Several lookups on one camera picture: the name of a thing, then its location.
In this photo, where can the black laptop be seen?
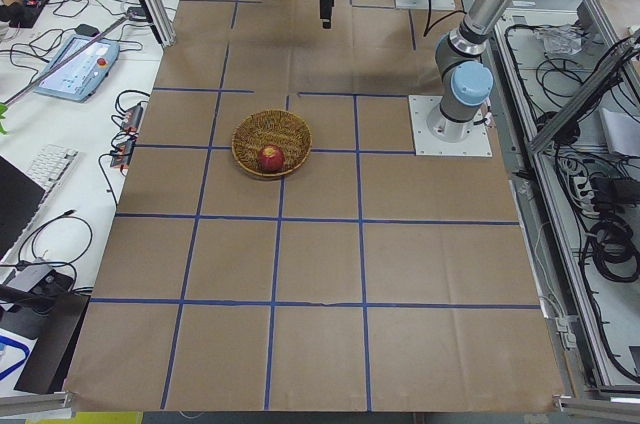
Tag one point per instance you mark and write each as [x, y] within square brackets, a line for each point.
[21, 198]

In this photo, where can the white keyboard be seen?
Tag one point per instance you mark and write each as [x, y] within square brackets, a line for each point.
[49, 167]

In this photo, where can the grey adapter box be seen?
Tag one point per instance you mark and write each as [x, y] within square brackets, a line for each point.
[32, 276]

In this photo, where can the dark red basket apple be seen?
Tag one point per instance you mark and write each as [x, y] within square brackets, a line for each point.
[271, 159]

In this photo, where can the round wicker basket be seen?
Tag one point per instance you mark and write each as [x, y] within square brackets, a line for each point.
[276, 128]

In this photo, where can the blue teach pendant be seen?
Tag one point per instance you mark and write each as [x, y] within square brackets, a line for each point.
[79, 79]

